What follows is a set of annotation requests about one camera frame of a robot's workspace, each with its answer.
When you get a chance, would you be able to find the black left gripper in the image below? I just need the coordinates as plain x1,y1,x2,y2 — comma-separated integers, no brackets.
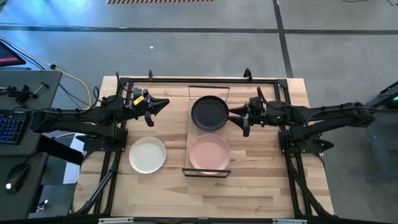
124,88,170,128

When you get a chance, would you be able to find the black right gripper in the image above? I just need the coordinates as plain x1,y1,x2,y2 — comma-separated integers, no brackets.
229,96,275,138

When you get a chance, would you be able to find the black plate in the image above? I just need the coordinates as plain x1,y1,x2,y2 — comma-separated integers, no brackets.
190,95,230,131

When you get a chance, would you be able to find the pink plate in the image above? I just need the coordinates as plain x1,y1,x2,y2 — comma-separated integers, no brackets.
188,133,231,175

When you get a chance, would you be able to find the white plate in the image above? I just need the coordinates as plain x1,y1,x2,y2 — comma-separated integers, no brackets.
128,136,167,174

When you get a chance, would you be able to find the white paper sheet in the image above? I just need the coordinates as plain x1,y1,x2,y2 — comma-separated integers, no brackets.
63,133,85,185

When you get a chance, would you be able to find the grey side desk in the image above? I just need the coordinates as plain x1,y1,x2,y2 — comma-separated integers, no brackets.
0,70,63,222

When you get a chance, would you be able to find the black clamp tool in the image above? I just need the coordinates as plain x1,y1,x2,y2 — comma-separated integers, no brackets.
6,81,50,108

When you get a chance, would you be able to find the blue-grey metal stand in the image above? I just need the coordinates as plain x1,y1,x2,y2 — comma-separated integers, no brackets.
362,81,398,183

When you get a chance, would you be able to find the backlit black keyboard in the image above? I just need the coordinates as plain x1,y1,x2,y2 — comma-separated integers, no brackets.
0,109,32,146

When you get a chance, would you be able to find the small silver metal part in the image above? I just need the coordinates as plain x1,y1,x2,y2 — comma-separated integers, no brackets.
36,198,49,213

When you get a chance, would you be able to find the device with green light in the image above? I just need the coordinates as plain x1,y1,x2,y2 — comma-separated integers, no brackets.
384,93,398,110

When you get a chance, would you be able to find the computer monitor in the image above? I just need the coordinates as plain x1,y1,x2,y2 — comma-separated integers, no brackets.
0,40,27,68

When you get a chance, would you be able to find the black computer mouse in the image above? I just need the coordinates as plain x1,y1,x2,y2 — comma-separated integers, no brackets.
4,162,31,195

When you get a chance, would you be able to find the wooden shelf with black frame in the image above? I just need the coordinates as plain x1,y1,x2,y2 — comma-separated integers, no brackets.
182,85,232,179

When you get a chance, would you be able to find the black aluminium table frame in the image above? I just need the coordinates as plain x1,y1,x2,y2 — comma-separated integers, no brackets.
71,76,335,218

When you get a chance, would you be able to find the yellow cable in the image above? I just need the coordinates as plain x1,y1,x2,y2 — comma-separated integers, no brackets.
49,63,93,109

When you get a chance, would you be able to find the black strap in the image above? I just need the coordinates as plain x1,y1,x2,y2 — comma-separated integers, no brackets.
37,135,85,166

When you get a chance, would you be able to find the silver metal bracket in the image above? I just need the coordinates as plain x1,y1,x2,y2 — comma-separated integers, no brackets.
98,217,135,224
272,218,308,224

